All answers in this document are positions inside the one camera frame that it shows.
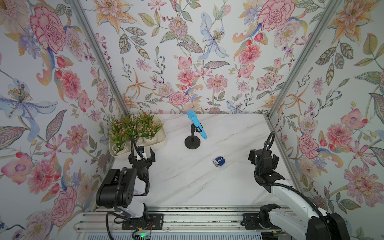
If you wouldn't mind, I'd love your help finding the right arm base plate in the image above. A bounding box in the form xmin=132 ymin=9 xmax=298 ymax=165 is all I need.
xmin=241 ymin=213 xmax=279 ymax=230

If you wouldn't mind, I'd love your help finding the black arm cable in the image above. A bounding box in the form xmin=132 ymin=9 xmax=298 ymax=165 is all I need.
xmin=253 ymin=131 xmax=331 ymax=229
xmin=104 ymin=136 xmax=151 ymax=240

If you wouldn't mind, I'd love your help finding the orange flower potted plant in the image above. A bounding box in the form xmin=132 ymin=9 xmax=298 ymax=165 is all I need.
xmin=119 ymin=115 xmax=142 ymax=142

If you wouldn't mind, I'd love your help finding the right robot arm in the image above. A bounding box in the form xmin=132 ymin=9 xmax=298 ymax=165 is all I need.
xmin=248 ymin=150 xmax=350 ymax=240

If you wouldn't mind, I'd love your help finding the blue metal can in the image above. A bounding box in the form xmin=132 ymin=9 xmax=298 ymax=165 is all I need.
xmin=213 ymin=156 xmax=226 ymax=167

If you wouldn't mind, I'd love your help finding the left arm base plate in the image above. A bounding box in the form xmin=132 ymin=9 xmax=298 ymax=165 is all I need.
xmin=122 ymin=214 xmax=164 ymax=231

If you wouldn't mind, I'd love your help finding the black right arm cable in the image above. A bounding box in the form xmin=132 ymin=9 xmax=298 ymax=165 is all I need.
xmin=253 ymin=131 xmax=331 ymax=229

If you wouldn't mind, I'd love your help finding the black microphone stand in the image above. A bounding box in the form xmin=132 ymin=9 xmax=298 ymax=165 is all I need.
xmin=185 ymin=124 xmax=201 ymax=150

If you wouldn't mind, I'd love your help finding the blue toy microphone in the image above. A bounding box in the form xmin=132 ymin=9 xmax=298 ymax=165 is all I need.
xmin=187 ymin=110 xmax=208 ymax=140

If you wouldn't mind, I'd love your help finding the pink flower potted plant back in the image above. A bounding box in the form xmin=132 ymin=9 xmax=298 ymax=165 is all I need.
xmin=137 ymin=113 xmax=163 ymax=146

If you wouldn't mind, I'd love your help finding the aluminium corner post left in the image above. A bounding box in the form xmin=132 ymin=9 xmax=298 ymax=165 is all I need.
xmin=69 ymin=0 xmax=129 ymax=116

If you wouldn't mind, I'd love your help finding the cream plastic storage box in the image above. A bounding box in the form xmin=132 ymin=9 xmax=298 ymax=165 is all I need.
xmin=109 ymin=114 xmax=167 ymax=160

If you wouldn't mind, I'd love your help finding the pink flower potted plant boxed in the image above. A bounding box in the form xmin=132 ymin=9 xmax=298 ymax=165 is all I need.
xmin=109 ymin=116 xmax=128 ymax=155

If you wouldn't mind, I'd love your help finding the aluminium corner post right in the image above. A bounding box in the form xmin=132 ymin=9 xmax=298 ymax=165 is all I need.
xmin=265 ymin=1 xmax=340 ymax=121

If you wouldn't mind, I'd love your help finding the aluminium corner post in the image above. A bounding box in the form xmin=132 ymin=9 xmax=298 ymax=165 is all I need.
xmin=69 ymin=0 xmax=129 ymax=116
xmin=265 ymin=1 xmax=340 ymax=121

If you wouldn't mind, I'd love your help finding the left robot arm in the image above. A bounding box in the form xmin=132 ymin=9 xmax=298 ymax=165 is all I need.
xmin=96 ymin=146 xmax=156 ymax=222

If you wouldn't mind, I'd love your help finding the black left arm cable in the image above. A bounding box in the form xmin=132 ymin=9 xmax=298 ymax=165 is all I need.
xmin=104 ymin=136 xmax=151 ymax=240

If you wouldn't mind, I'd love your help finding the aluminium mounting rail frame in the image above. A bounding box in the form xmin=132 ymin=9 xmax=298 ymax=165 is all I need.
xmin=74 ymin=206 xmax=291 ymax=240

